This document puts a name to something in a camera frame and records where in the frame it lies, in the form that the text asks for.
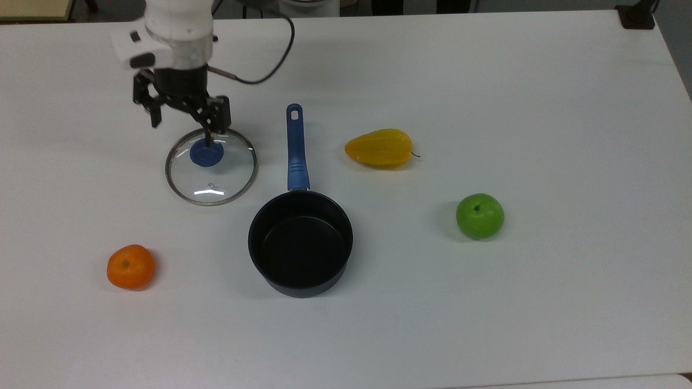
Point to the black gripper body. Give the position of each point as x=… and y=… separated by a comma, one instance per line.
x=181, y=84

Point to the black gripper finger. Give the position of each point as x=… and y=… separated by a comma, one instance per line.
x=143, y=89
x=219, y=113

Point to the glass lid with blue knob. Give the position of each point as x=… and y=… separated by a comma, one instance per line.
x=206, y=156

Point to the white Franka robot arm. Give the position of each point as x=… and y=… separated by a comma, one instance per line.
x=178, y=21

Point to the light wooden table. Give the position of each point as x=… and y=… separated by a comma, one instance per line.
x=32, y=8

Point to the yellow toy starfruit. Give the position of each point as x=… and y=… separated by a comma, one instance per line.
x=379, y=148

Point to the orange toy mandarin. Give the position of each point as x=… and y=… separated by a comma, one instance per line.
x=131, y=267

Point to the green toy apple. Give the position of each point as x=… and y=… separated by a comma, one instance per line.
x=480, y=217

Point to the black camera pole with clamp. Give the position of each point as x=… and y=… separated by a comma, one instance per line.
x=638, y=19

